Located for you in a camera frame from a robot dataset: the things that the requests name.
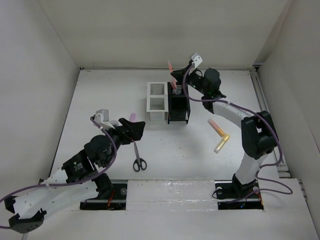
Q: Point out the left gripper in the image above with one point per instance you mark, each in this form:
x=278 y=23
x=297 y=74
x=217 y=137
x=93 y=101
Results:
x=129 y=131

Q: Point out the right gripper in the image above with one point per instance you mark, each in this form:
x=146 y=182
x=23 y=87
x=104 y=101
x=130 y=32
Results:
x=180 y=74

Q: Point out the red pen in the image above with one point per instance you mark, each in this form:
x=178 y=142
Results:
x=173 y=88

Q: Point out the pink orange highlighter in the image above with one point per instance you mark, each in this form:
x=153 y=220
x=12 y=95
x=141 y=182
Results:
x=215 y=126

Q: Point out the yellow highlighter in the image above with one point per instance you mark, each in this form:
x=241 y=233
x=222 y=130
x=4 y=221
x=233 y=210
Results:
x=223 y=141

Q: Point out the blue pen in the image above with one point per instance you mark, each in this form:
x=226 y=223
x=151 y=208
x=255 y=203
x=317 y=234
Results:
x=176 y=90

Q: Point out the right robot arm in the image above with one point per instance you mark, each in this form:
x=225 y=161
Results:
x=258 y=134

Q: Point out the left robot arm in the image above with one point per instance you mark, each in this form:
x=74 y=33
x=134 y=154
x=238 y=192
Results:
x=80 y=178

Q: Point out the purple highlighter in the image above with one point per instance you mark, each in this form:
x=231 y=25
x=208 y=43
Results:
x=132 y=117

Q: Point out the white slotted container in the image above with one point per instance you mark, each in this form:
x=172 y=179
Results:
x=157 y=109

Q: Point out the black slotted container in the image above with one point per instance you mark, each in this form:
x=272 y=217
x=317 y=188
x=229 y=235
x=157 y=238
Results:
x=178 y=105

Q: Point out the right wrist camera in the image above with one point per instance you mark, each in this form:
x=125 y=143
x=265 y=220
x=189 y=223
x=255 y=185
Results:
x=195 y=60

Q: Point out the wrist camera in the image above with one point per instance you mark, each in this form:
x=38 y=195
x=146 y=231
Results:
x=195 y=60
x=101 y=117

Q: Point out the black handled scissors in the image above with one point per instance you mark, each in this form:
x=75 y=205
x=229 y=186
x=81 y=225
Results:
x=139 y=164

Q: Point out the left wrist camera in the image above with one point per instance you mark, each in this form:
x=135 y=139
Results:
x=101 y=117

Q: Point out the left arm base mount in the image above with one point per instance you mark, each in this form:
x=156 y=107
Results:
x=112 y=195

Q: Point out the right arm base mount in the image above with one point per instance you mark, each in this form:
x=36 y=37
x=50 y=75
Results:
x=232 y=195

